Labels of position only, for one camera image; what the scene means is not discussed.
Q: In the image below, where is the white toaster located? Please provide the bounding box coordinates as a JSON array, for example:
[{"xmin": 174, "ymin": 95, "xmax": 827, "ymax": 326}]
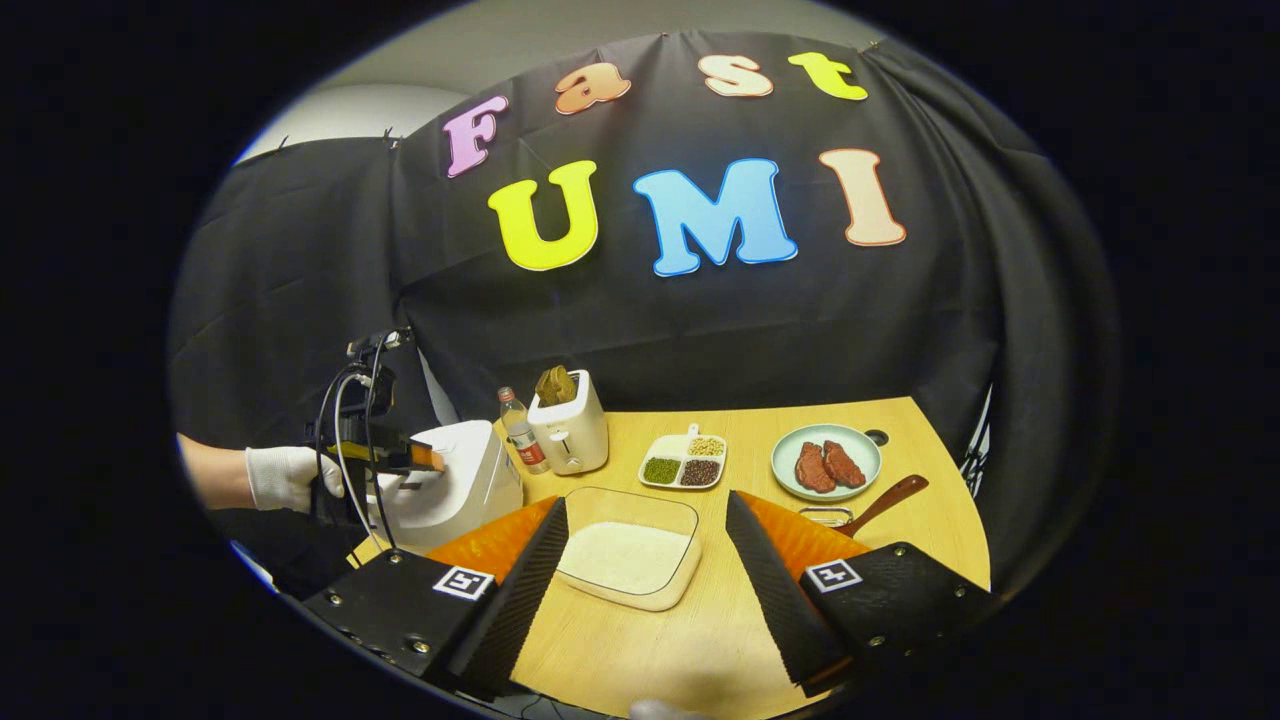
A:
[{"xmin": 527, "ymin": 372, "xmax": 610, "ymax": 476}]

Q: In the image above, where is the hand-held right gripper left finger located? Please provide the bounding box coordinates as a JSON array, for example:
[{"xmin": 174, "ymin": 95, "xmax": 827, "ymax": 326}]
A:
[{"xmin": 303, "ymin": 497, "xmax": 571, "ymax": 701}]

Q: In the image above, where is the clear container of rice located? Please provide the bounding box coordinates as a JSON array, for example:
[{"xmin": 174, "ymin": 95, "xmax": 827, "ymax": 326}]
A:
[{"xmin": 555, "ymin": 487, "xmax": 701, "ymax": 612}]

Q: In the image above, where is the pale green plate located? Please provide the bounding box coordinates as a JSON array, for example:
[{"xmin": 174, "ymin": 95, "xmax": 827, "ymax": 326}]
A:
[{"xmin": 771, "ymin": 424, "xmax": 883, "ymax": 502}]

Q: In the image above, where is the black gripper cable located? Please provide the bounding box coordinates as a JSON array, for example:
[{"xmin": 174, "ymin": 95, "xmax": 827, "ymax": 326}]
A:
[{"xmin": 315, "ymin": 365, "xmax": 401, "ymax": 553}]

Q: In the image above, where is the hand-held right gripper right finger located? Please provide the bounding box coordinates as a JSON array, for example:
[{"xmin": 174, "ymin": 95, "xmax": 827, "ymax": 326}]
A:
[{"xmin": 725, "ymin": 490, "xmax": 1001, "ymax": 698}]

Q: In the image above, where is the backdrop stand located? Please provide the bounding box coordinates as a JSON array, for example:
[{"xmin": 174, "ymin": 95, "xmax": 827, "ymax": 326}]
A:
[{"xmin": 963, "ymin": 385, "xmax": 993, "ymax": 501}]

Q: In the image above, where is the red meat piece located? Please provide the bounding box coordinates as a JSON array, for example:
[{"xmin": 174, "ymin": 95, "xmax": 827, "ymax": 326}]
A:
[
  {"xmin": 795, "ymin": 442, "xmax": 837, "ymax": 494},
  {"xmin": 823, "ymin": 440, "xmax": 867, "ymax": 488}
]

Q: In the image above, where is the white divided grain dish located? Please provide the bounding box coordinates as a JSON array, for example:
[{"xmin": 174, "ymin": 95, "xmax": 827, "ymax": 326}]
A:
[{"xmin": 638, "ymin": 424, "xmax": 728, "ymax": 491}]

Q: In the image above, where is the brown wooden spoon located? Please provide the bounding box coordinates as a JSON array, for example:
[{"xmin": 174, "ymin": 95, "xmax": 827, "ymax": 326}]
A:
[{"xmin": 835, "ymin": 475, "xmax": 930, "ymax": 538}]

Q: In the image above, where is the clear plastic water bottle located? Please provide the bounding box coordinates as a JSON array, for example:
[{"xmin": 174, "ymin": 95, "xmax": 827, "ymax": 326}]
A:
[{"xmin": 498, "ymin": 387, "xmax": 551, "ymax": 475}]

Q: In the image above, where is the white rice cooker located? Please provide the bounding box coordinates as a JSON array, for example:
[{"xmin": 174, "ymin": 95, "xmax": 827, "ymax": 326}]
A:
[{"xmin": 350, "ymin": 420, "xmax": 524, "ymax": 566}]

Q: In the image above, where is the black backdrop cloth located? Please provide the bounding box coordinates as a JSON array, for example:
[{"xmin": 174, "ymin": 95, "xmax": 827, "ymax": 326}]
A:
[{"xmin": 170, "ymin": 30, "xmax": 1121, "ymax": 601}]

